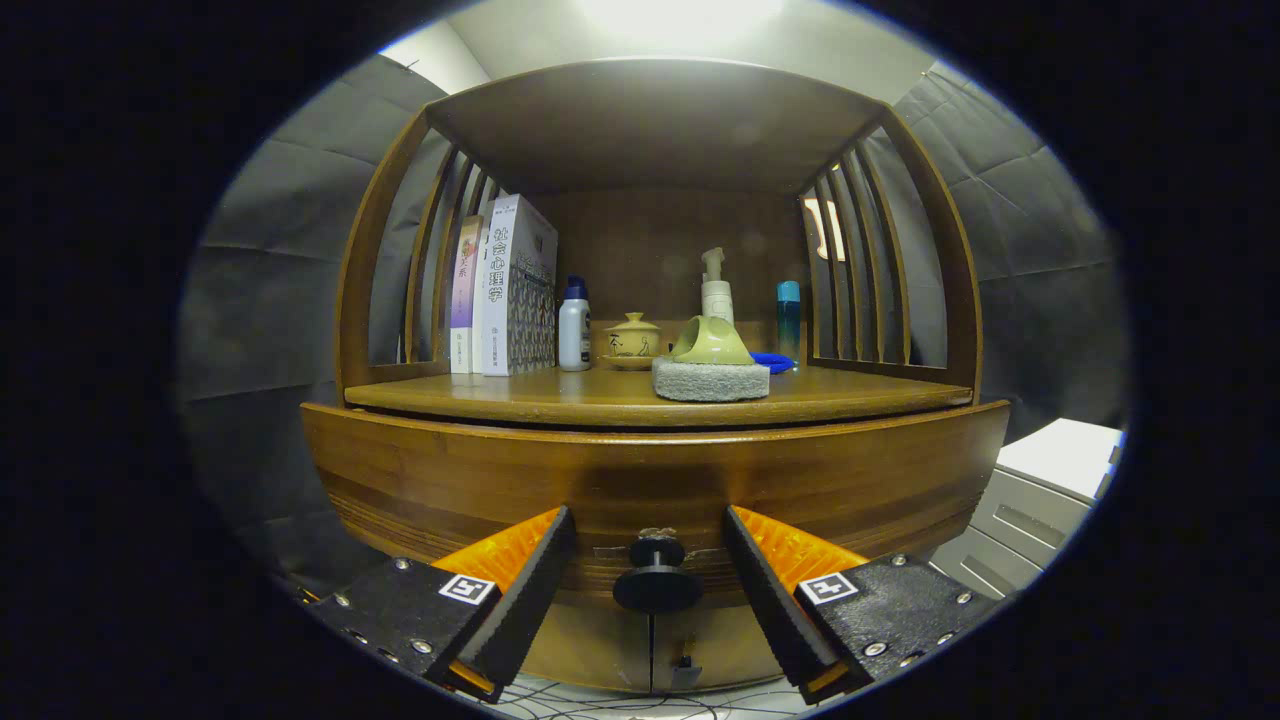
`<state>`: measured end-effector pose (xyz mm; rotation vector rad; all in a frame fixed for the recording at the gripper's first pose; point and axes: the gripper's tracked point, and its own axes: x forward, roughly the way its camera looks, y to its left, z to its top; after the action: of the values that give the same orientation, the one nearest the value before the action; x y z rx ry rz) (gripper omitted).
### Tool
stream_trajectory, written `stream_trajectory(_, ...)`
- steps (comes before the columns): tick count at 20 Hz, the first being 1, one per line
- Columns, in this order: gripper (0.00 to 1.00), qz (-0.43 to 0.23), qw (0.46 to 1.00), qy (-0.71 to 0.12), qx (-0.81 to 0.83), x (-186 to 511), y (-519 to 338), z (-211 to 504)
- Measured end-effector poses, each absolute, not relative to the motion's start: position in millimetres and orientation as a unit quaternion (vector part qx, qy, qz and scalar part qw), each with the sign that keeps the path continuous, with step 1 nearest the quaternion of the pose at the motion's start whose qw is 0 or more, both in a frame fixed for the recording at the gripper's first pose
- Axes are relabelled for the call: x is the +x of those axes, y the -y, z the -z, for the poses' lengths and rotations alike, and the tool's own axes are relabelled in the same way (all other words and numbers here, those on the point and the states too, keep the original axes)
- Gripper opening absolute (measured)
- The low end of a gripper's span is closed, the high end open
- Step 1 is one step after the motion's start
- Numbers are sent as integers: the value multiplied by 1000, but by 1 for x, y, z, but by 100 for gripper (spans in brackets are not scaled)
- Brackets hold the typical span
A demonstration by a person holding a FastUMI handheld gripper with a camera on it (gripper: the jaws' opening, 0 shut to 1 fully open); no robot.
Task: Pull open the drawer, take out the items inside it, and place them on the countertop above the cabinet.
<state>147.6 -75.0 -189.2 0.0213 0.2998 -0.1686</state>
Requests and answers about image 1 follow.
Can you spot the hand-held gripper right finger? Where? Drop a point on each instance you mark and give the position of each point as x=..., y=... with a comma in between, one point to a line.
x=770, y=600

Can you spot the thick white patterned book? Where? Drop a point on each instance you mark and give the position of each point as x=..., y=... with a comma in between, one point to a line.
x=500, y=320

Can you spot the wooden cabinet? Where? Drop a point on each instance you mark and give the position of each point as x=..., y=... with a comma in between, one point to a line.
x=650, y=120

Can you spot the pink purple book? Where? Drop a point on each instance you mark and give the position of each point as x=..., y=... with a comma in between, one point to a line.
x=463, y=300

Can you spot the white pump bottle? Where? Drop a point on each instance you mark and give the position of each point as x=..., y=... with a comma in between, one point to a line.
x=718, y=300

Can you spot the wooden countertop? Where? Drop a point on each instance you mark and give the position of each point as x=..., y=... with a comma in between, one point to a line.
x=560, y=395

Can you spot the wooden cabinet door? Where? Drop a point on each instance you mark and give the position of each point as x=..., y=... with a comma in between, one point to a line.
x=720, y=640
x=590, y=650

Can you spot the wooden drawer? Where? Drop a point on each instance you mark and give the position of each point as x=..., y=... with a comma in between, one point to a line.
x=640, y=480

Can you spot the white bottle with blue cap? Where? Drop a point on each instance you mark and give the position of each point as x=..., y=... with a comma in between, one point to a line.
x=574, y=335

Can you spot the blue folded cloth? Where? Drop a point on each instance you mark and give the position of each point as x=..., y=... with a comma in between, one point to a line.
x=775, y=360

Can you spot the teal glass bottle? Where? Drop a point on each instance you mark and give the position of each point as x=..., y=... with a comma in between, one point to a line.
x=789, y=320

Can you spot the black drawer knob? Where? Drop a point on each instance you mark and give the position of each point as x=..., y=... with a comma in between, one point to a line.
x=657, y=590

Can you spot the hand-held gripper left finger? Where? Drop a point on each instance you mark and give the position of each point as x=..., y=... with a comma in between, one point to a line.
x=530, y=590

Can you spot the white filing cabinet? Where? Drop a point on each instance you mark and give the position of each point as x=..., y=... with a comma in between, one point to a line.
x=1050, y=460

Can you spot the thin white book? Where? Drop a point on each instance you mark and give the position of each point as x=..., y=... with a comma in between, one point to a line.
x=477, y=350

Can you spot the yellow lidded teacup with saucer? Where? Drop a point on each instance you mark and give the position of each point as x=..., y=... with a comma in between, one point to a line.
x=632, y=345

